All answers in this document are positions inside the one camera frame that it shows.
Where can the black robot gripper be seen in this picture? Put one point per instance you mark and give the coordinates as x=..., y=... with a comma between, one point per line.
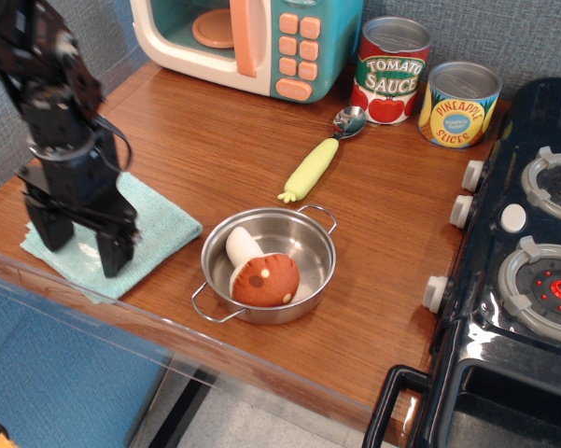
x=69, y=185

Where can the light blue cloth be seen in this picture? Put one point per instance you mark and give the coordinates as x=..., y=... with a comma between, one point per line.
x=164, y=229

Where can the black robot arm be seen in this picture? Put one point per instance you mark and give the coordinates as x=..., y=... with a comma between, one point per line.
x=46, y=79

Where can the brown plush mushroom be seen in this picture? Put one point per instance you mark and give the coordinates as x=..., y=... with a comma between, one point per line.
x=258, y=279

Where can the teal toy microwave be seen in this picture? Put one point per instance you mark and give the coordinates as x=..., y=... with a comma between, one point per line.
x=289, y=50

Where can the tomato sauce can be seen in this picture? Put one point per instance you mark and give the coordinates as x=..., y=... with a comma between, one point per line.
x=392, y=57

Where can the pineapple slices can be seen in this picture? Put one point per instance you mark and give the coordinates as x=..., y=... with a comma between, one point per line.
x=458, y=105

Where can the black toy stove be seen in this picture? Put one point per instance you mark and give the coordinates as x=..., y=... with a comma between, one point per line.
x=495, y=374

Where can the silver pot with handles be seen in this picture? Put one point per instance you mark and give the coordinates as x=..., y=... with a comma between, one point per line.
x=304, y=234

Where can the spoon with green handle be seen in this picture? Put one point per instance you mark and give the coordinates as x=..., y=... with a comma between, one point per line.
x=347, y=123

